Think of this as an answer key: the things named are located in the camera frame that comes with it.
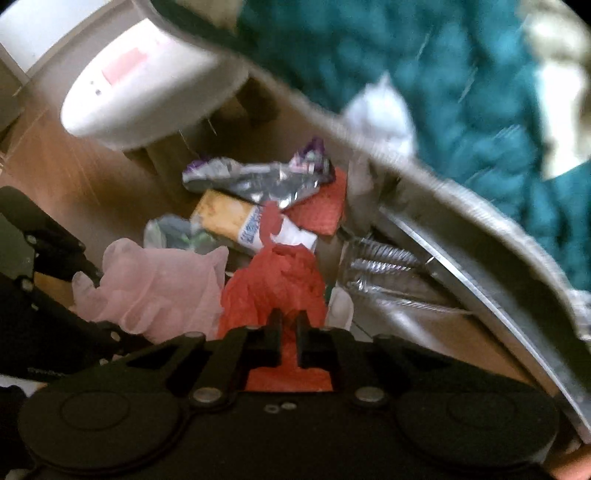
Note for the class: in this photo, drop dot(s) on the crumpled clear plastic bag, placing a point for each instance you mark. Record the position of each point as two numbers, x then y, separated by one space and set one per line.
171 235

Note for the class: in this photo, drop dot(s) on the teal knitted blanket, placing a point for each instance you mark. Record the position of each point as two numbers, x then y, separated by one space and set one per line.
461 69

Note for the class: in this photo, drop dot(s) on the white paper scrap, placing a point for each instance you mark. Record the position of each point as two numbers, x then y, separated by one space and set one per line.
340 307

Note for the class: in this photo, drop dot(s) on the grey bed frame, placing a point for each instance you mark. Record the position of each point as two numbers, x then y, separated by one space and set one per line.
461 258

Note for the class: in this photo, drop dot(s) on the red plastic bag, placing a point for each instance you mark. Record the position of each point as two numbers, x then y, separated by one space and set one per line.
272 286

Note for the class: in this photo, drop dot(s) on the red square cloth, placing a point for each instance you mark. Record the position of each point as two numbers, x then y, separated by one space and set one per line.
323 207

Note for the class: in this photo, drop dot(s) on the silver purple snack wrapper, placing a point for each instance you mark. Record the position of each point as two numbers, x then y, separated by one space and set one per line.
258 180

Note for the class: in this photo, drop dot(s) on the crumpled white tissue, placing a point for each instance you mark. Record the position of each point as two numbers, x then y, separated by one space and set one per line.
378 115

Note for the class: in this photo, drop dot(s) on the clear plastic cup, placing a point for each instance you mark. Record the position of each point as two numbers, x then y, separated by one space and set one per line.
378 267

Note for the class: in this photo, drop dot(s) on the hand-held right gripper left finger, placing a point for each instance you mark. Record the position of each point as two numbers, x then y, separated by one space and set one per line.
273 339

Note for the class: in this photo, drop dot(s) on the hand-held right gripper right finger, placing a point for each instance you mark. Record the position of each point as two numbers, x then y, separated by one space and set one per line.
304 339

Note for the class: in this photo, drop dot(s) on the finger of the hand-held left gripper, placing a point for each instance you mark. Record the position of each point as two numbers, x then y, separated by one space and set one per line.
60 323
60 251

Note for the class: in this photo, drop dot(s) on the yogurt bottle with white cap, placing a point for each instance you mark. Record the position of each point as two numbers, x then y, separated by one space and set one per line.
226 214

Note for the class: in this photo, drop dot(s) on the pink rubber glove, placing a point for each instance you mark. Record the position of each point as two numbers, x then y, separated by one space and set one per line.
157 286

